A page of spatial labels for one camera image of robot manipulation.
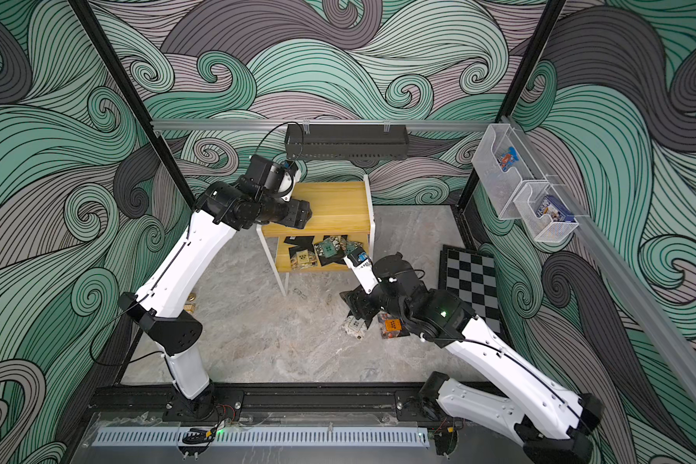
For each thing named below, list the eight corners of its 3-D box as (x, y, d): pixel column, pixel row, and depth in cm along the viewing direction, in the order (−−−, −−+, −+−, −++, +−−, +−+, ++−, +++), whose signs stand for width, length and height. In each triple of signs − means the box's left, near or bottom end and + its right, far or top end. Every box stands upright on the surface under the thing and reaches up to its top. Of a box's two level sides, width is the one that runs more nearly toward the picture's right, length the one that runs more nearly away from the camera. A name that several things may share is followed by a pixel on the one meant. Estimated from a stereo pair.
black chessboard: (435, 313, 92) (439, 306, 89) (440, 249, 109) (443, 242, 106) (493, 328, 89) (500, 322, 85) (489, 260, 106) (494, 252, 102)
